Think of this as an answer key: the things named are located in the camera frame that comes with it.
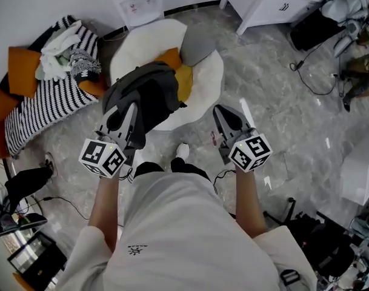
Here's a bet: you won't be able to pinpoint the orange sofa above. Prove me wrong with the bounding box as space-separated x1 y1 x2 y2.
0 45 110 160

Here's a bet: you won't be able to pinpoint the white fluffy towel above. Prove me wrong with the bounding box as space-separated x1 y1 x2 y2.
35 21 82 81

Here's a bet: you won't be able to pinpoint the person's white right shoe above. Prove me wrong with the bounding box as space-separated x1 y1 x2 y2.
176 142 191 160

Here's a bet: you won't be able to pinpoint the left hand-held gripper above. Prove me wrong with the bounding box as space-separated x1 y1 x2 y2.
78 102 139 179

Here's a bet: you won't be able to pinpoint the person's left forearm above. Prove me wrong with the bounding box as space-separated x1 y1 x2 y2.
88 170 124 253

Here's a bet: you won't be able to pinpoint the black office chair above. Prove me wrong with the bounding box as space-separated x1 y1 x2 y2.
262 197 356 280

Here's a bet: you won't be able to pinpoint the white sink cabinet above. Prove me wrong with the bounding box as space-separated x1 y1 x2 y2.
219 0 324 36

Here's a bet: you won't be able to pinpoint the person's right forearm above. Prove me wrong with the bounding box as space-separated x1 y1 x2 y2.
234 165 268 239

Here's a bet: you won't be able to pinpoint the grey fringed dark throw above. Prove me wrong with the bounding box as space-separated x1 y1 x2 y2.
68 48 102 84

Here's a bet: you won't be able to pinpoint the dark bin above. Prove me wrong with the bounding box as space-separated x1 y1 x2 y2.
289 9 346 53

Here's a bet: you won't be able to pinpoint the grey cushion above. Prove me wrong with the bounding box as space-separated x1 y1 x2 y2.
180 25 218 67

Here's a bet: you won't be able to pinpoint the person's black trousers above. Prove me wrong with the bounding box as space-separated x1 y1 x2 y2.
133 157 213 184

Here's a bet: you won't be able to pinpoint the white rectangular stand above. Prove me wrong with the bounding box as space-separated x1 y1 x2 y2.
340 129 369 206

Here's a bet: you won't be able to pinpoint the person's white shirt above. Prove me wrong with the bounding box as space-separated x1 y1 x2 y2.
55 172 318 291

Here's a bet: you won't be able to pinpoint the black and white striped blanket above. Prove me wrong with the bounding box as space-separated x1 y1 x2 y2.
4 15 101 158

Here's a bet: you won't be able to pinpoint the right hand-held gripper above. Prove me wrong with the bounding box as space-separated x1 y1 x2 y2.
213 104 274 173

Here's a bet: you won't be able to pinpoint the white water dispenser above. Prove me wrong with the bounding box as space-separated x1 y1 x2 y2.
107 0 165 32

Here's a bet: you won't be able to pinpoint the black floor cable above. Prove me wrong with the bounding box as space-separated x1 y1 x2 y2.
289 41 339 96

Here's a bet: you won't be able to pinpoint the black laptop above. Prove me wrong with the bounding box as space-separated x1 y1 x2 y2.
7 232 67 284

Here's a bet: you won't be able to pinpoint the dark grey backpack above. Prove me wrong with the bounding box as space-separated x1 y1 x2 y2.
101 61 188 150

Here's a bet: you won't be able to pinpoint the white armchair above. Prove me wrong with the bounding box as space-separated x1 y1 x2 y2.
109 19 225 132

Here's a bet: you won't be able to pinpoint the yellow cushion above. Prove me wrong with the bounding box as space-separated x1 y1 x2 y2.
174 64 194 102

